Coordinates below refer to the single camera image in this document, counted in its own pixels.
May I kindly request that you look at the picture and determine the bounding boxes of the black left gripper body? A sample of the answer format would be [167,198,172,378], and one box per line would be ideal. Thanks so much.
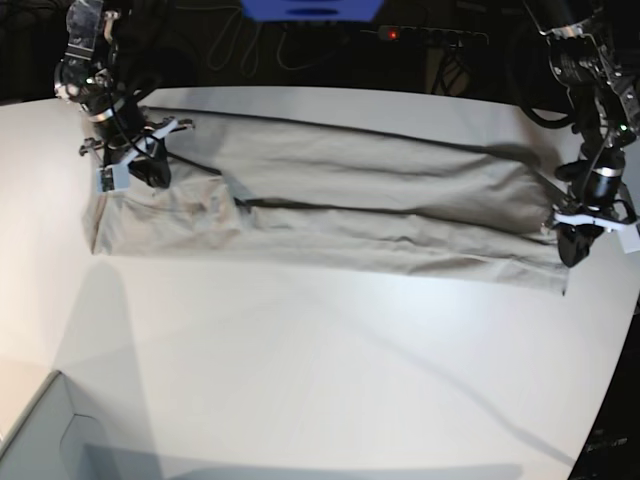
[555,149,626,210]

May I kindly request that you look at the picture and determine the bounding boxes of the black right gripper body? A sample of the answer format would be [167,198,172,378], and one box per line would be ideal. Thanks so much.
[89,102,146,155]

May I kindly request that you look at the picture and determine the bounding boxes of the beige grey t-shirt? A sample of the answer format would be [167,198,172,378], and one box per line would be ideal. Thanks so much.
[83,110,569,295]

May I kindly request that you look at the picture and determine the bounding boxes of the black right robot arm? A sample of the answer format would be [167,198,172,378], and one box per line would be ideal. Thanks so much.
[54,1,178,193]

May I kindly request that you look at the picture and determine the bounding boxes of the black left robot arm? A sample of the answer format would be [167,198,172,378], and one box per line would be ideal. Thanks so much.
[524,1,639,268]

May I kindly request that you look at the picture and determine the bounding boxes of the blue plastic panel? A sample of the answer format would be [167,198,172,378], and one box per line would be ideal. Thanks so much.
[240,0,384,22]

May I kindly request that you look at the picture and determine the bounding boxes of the black power strip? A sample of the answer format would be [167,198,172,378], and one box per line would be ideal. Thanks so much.
[376,25,490,48]

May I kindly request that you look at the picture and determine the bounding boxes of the white cardboard box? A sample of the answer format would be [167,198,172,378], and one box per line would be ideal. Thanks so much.
[0,369,166,480]

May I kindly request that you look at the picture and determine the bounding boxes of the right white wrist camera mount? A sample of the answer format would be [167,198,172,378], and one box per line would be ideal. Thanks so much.
[79,117,195,194]

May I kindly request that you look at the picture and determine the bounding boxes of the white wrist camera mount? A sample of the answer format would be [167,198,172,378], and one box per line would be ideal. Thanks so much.
[543,199,638,233]
[79,117,195,194]

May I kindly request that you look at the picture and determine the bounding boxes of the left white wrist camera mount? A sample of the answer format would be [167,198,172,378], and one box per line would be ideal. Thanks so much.
[543,199,638,233]

